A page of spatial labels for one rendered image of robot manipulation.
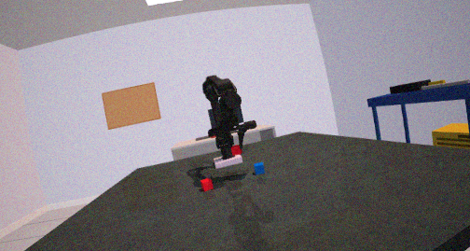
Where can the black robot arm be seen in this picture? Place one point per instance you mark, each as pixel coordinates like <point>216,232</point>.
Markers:
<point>214,87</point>

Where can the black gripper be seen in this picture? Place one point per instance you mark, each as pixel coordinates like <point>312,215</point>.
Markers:
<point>248,125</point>

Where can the blue cube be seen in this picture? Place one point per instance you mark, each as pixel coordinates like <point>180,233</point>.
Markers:
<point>259,168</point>

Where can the red cube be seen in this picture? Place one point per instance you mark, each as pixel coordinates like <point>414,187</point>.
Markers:
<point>236,150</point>
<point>206,184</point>

